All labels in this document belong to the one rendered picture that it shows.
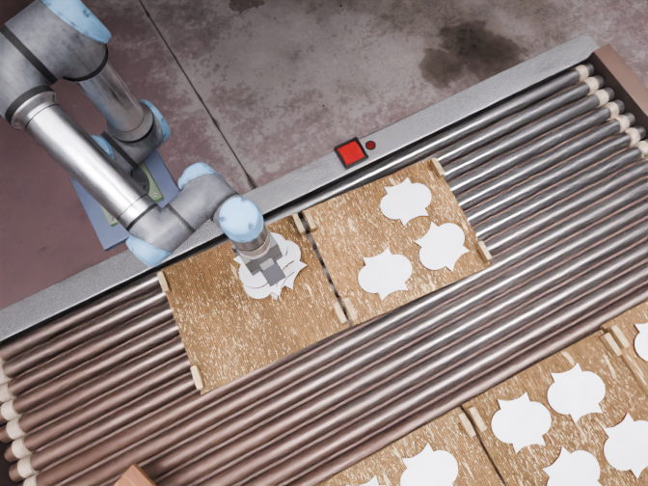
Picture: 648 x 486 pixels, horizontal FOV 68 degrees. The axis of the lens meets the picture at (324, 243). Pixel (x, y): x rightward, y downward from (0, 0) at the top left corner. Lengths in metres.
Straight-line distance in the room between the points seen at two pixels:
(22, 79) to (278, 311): 0.75
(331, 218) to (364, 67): 1.54
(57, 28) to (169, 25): 2.10
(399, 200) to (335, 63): 1.53
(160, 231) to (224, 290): 0.42
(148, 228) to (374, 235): 0.63
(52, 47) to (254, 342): 0.78
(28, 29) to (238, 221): 0.48
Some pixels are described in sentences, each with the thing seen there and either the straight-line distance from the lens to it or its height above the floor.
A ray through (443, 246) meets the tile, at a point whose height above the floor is 0.95.
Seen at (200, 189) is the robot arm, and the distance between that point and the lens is 0.95.
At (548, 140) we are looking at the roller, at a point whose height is 0.92.
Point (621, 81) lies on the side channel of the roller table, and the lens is 1.75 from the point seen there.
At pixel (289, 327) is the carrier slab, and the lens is 1.27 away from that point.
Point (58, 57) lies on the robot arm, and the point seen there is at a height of 1.49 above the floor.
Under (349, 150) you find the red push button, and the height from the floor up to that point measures 0.93.
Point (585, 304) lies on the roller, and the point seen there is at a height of 0.92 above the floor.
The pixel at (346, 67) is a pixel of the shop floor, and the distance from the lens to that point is 2.76.
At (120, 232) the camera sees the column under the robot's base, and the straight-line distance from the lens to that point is 1.53.
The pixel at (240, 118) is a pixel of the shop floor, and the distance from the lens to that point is 2.63.
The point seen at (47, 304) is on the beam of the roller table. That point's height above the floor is 0.91.
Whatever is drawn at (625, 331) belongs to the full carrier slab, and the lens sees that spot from 1.46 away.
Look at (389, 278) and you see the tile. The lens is 1.29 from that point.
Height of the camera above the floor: 2.19
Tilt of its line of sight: 72 degrees down
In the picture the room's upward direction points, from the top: 5 degrees counter-clockwise
